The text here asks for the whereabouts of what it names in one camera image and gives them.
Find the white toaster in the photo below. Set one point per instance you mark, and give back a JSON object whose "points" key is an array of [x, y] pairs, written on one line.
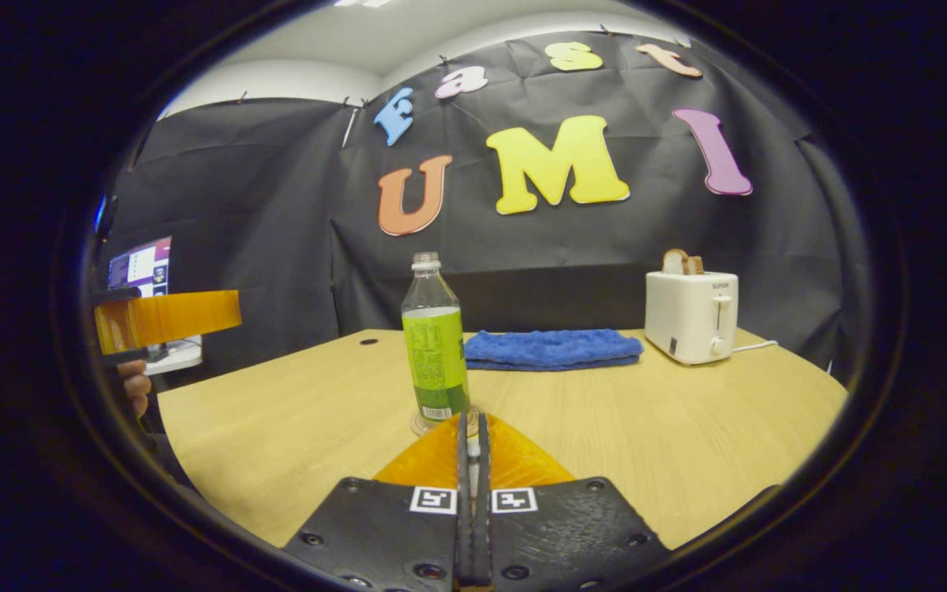
{"points": [[687, 316]]}

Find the white side table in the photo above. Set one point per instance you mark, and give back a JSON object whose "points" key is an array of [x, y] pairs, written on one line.
{"points": [[176, 355]]}

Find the brown toast slice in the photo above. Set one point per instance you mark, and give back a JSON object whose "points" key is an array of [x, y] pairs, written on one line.
{"points": [[695, 265]]}

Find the white teacup lid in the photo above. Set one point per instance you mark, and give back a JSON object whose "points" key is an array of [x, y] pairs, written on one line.
{"points": [[473, 449]]}

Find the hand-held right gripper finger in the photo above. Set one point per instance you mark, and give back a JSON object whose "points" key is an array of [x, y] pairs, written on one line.
{"points": [[464, 526], [483, 526]]}

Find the clear water bottle green label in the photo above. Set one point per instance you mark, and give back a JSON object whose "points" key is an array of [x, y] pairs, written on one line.
{"points": [[435, 353]]}

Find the round wooden coaster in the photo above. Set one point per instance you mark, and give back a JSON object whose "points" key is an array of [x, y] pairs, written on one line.
{"points": [[420, 426]]}

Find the blue folded towel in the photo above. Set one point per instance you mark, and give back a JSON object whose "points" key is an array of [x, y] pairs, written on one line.
{"points": [[552, 349]]}

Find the black backdrop cloth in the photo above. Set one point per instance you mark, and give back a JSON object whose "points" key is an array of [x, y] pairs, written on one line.
{"points": [[605, 230]]}

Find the ceiling light panel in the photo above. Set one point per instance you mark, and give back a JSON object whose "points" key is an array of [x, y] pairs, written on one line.
{"points": [[362, 3]]}

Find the computer monitor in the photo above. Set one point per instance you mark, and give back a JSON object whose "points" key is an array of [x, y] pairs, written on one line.
{"points": [[143, 267]]}

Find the pale toast slice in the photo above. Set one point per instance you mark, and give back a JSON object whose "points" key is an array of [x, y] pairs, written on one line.
{"points": [[674, 263]]}

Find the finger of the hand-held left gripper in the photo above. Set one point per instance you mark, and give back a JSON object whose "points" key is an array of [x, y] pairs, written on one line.
{"points": [[169, 319]]}

